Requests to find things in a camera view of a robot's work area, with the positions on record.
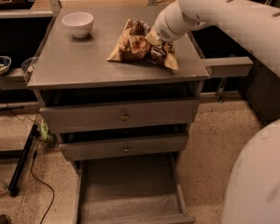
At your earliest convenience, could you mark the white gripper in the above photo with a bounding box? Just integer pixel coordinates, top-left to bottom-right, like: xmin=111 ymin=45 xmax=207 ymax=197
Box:
xmin=146 ymin=1 xmax=200 ymax=46

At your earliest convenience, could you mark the brown chip bag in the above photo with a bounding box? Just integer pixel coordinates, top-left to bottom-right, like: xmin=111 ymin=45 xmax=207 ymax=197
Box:
xmin=107 ymin=19 xmax=179 ymax=70

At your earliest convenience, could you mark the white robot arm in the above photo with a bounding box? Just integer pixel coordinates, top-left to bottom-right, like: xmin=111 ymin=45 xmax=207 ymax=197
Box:
xmin=147 ymin=0 xmax=280 ymax=224

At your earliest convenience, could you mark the grey drawer cabinet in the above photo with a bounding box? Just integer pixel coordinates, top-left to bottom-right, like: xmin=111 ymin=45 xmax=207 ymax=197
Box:
xmin=26 ymin=5 xmax=211 ymax=224

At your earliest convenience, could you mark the grey top drawer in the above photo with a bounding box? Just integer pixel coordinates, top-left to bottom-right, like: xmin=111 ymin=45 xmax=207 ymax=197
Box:
xmin=40 ymin=98 xmax=199 ymax=133

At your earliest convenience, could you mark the grey middle drawer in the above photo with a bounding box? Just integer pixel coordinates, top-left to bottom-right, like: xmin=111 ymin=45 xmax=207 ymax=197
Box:
xmin=60 ymin=134 xmax=189 ymax=161

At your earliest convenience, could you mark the grey open bottom drawer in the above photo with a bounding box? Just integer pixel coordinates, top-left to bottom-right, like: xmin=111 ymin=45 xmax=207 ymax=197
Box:
xmin=73 ymin=154 xmax=196 ymax=224

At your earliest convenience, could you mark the white ceramic bowl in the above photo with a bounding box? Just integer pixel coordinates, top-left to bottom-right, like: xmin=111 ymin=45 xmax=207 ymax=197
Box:
xmin=62 ymin=12 xmax=94 ymax=38

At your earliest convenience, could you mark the grey side shelf block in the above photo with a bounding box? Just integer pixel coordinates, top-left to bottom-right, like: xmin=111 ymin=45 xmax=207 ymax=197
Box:
xmin=202 ymin=57 xmax=253 ymax=78

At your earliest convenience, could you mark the clear glass jar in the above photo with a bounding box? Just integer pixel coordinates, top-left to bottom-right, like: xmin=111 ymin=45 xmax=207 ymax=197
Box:
xmin=21 ymin=57 xmax=38 ymax=73

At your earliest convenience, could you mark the dark cabinet on right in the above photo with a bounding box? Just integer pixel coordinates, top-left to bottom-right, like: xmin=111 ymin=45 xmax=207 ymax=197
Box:
xmin=240 ymin=54 xmax=280 ymax=124

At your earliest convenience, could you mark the blue patterned bowl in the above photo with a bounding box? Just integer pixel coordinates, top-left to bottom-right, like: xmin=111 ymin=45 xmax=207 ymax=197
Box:
xmin=0 ymin=56 xmax=12 ymax=75

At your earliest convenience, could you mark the black metal stand leg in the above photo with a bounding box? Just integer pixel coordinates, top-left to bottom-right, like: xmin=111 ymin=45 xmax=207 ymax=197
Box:
xmin=8 ymin=124 xmax=37 ymax=197

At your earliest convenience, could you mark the crumpled floor wrapper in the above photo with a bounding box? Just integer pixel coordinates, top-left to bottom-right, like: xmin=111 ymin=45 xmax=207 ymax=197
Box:
xmin=0 ymin=179 xmax=10 ymax=196

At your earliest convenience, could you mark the brown shoe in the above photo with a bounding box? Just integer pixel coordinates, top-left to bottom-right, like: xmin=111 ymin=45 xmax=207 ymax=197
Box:
xmin=0 ymin=215 xmax=10 ymax=224

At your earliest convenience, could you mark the green wire basket item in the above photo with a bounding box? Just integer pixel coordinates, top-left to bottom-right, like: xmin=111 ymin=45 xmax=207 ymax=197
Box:
xmin=35 ymin=114 xmax=58 ymax=148

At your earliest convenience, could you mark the black floor cable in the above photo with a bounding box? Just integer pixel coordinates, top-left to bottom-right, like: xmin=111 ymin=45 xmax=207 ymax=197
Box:
xmin=0 ymin=77 xmax=56 ymax=224

